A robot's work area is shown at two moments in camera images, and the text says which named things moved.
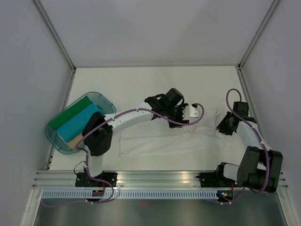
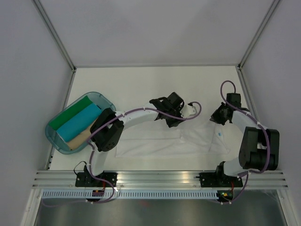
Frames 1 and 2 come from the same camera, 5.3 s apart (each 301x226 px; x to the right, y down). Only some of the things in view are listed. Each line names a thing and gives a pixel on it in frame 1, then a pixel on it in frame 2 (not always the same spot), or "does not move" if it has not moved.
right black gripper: [221, 126] to [215, 117]
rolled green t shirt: [59, 121] does not move
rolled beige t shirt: [72, 144] does not move
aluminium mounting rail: [62, 179] does not move
